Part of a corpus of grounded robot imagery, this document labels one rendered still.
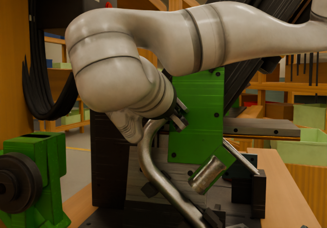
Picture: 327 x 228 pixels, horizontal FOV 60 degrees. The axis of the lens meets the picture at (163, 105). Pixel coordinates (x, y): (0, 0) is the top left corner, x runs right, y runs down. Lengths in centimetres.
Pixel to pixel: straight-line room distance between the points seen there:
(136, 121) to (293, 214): 54
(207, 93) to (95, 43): 38
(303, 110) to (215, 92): 283
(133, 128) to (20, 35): 30
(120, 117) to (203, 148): 22
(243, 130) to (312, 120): 265
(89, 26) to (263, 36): 18
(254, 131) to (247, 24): 45
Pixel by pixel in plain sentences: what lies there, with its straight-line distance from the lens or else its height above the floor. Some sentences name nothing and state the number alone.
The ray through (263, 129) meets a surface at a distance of 73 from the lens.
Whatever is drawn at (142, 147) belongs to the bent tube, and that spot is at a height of 111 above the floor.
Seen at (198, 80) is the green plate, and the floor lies 125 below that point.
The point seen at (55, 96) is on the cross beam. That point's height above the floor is 120.
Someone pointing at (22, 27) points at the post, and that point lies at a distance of 62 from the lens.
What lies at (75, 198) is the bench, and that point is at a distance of 96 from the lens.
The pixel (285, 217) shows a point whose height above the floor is 90.
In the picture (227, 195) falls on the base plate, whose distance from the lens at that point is 91.
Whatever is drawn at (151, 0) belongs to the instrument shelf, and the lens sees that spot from 101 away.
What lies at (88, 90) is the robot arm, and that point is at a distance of 27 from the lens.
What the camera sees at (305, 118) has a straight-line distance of 340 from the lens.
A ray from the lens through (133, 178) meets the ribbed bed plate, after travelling 66.
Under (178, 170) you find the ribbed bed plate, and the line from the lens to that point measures 63.
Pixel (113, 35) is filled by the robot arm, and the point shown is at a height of 129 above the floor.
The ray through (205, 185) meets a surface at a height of 104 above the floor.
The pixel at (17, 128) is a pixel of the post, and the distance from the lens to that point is 60.
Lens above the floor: 125
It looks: 6 degrees down
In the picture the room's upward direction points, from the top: straight up
